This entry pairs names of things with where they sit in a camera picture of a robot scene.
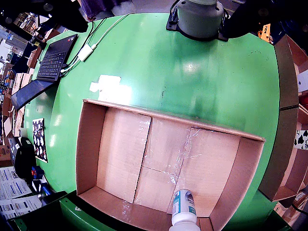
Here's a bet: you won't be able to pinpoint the printed paper sheets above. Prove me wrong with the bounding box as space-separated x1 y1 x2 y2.
0 166 42 220

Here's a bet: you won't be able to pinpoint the yellow and black equipment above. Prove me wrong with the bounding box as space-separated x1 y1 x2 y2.
258 24 274 43

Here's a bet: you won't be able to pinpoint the white cable with plug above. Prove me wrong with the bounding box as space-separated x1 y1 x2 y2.
61 13 130 73

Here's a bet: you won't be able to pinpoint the black and white sticker sheet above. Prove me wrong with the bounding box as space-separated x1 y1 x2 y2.
32 117 48 163

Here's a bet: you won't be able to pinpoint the black laptop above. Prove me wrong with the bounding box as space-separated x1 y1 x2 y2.
11 33 79 109

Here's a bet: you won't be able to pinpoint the background stack of cartons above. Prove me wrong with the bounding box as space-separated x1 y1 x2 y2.
0 14 39 145

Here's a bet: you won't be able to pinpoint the white bottle with teal label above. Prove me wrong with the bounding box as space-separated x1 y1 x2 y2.
168 189 201 231

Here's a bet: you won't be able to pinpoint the shallow cardboard tray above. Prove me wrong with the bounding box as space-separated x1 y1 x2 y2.
76 98 266 231

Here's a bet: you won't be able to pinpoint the white carton box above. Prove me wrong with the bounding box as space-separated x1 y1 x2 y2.
297 71 308 93

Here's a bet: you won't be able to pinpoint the open brown cardboard box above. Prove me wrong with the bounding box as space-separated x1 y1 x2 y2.
274 35 308 110
257 103 308 203

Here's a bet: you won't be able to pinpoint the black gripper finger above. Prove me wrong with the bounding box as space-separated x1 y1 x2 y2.
0 0 88 33
220 0 308 39

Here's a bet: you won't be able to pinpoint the printed brown cardboard box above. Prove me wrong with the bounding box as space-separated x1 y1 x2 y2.
274 202 301 227

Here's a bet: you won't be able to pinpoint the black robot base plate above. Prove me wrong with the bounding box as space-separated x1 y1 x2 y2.
166 4 229 42

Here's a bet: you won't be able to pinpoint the black rounded device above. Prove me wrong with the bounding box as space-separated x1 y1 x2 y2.
13 137 37 180

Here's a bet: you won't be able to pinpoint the thin black cable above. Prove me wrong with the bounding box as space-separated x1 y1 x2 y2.
290 204 308 215

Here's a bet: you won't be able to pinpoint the green metal shelf unit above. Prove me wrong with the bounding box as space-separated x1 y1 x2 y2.
12 191 292 231

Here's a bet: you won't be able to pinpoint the blue cylindrical object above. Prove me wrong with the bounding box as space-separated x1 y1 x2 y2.
39 181 52 197

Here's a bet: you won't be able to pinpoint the small blue and red box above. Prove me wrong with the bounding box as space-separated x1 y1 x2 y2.
30 166 44 180

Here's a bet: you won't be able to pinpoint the cow print carton box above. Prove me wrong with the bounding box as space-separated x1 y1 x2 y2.
293 129 308 150

